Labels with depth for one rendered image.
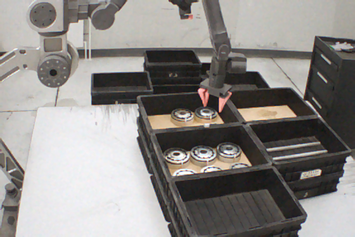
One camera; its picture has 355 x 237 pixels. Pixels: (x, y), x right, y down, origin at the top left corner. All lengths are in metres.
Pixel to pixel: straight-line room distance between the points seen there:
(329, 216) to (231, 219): 0.50
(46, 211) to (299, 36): 4.13
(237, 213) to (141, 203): 0.41
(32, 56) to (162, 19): 3.00
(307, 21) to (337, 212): 3.65
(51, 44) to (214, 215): 0.91
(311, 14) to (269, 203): 3.85
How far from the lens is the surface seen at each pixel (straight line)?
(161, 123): 1.96
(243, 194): 1.60
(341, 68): 2.98
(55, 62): 1.71
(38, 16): 1.40
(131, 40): 4.73
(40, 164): 1.94
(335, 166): 1.83
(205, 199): 1.56
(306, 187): 1.81
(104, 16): 1.38
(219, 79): 1.55
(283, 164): 1.63
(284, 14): 5.06
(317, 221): 1.77
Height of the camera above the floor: 1.85
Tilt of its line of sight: 31 degrees down
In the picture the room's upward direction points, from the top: 4 degrees clockwise
